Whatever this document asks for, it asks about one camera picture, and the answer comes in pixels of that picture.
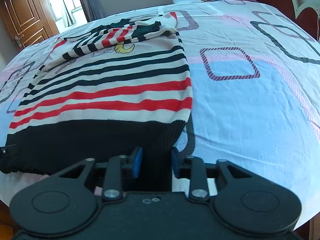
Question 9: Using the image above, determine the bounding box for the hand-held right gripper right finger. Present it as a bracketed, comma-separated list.
[171, 147, 252, 202]

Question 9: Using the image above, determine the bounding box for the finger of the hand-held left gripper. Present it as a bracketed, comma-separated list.
[0, 145, 19, 157]

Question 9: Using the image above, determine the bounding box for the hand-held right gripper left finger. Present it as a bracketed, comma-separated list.
[56, 146, 143, 202]

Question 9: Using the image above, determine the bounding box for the striped cartoon print sweater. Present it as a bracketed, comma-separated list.
[0, 12, 194, 193]

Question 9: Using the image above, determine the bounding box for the bed with patterned sheet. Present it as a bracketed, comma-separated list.
[0, 0, 320, 230]

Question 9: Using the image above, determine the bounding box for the brown wooden door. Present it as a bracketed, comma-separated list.
[0, 0, 60, 50]

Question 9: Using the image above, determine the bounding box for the pale sheer curtain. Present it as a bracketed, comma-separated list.
[53, 0, 76, 27]

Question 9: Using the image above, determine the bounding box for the grey blue curtain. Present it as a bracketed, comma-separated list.
[74, 0, 106, 22]

